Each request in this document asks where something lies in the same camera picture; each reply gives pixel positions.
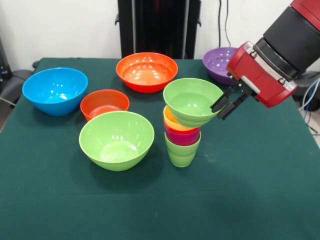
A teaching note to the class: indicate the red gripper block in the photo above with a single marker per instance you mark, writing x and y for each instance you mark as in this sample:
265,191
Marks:
252,72

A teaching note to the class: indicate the small green bowl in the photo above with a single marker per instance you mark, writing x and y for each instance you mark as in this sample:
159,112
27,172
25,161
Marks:
187,100

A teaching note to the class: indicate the large purple bowl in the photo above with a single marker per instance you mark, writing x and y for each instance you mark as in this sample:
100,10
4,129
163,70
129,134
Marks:
217,65

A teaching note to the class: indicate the purple cup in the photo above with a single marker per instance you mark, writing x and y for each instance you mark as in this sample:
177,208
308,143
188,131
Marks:
182,138

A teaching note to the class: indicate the yellow cup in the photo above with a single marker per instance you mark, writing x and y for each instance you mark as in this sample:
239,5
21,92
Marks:
171,121

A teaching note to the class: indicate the red cup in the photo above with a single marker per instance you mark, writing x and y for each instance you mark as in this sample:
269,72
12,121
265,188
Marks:
168,128

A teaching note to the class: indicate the green cup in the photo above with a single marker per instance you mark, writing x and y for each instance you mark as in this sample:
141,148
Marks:
182,155

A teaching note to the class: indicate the large orange bowl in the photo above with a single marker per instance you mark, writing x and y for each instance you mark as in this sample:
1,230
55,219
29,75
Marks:
147,72

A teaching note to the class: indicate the large green bowl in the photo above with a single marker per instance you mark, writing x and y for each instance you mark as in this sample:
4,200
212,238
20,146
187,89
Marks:
116,145

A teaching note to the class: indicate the small orange bowl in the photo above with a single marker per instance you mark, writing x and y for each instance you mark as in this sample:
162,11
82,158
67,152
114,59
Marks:
100,102

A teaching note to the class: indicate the blue bowl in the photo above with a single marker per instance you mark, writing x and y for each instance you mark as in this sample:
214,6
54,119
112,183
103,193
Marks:
55,92

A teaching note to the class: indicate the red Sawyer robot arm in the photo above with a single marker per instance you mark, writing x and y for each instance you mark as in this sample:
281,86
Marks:
295,37

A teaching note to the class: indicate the dark green tablecloth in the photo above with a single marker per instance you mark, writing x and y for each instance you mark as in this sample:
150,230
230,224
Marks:
225,187

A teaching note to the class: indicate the black machine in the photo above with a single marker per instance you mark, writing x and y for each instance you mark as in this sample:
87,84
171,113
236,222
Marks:
3,60

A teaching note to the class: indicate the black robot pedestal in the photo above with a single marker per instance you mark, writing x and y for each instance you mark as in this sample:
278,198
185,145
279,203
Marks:
155,25

